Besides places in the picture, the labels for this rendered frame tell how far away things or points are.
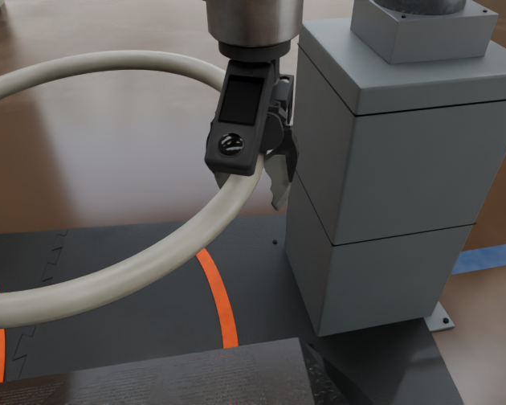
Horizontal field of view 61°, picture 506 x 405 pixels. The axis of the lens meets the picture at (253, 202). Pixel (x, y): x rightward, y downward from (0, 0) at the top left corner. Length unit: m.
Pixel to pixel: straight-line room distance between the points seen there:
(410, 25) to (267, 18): 0.58
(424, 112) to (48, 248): 1.41
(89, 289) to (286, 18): 0.29
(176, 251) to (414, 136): 0.68
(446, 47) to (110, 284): 0.83
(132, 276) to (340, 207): 0.70
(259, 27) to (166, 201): 1.55
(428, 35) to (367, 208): 0.39
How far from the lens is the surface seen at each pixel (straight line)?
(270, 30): 0.40
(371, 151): 0.94
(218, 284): 1.52
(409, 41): 0.96
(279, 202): 0.52
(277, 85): 0.49
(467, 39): 1.04
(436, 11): 0.99
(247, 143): 0.40
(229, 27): 0.40
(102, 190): 2.04
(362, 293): 1.30
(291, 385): 0.54
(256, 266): 1.58
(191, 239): 0.40
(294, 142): 0.46
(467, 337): 1.57
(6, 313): 0.42
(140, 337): 1.45
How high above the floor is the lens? 1.20
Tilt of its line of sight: 40 degrees down
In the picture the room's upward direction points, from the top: straight up
